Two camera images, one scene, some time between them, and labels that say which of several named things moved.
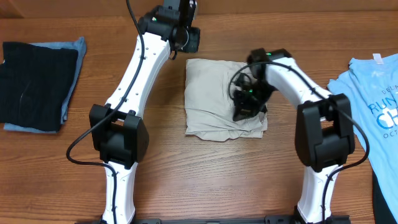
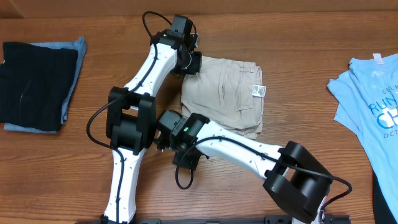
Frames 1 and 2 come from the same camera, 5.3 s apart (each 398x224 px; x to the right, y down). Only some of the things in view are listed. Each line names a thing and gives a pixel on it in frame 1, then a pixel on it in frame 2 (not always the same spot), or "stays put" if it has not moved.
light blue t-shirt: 371,84 stays put
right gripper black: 245,109 to 185,158
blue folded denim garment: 80,46 stays put
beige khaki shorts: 209,106 stays put
